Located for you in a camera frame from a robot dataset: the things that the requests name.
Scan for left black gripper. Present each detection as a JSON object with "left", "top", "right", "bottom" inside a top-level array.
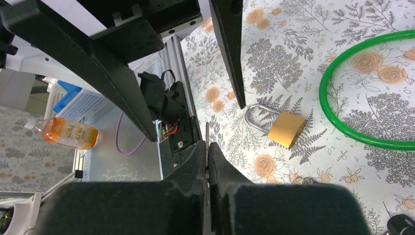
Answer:
[{"left": 0, "top": 0, "right": 202, "bottom": 141}]

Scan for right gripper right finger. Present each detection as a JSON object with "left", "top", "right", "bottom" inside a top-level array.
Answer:
[{"left": 208, "top": 142, "right": 369, "bottom": 235}]

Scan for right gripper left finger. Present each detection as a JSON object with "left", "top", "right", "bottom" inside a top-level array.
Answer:
[{"left": 34, "top": 141, "right": 206, "bottom": 235}]

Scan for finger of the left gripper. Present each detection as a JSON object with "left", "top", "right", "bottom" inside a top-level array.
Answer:
[{"left": 209, "top": 0, "right": 246, "bottom": 109}]

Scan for green cable lock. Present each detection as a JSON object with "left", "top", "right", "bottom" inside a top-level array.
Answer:
[{"left": 319, "top": 30, "right": 415, "bottom": 151}]

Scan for white plastic basket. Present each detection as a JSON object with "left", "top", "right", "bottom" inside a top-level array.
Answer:
[{"left": 44, "top": 77, "right": 104, "bottom": 121}]

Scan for brass padlock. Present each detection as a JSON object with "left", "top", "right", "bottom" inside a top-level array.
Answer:
[{"left": 244, "top": 104, "right": 307, "bottom": 149}]

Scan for orange drink bottle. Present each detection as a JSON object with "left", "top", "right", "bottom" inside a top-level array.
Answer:
[{"left": 24, "top": 117, "right": 99, "bottom": 150}]

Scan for floral table mat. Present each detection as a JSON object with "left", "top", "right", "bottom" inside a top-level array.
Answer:
[{"left": 181, "top": 0, "right": 415, "bottom": 235}]

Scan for black head keys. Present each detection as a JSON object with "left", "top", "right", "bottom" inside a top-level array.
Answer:
[{"left": 387, "top": 214, "right": 415, "bottom": 235}]

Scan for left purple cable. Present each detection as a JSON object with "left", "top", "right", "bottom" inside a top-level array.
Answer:
[{"left": 115, "top": 112, "right": 147, "bottom": 155}]

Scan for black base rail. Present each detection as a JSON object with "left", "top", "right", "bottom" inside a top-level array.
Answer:
[{"left": 138, "top": 70, "right": 203, "bottom": 181}]

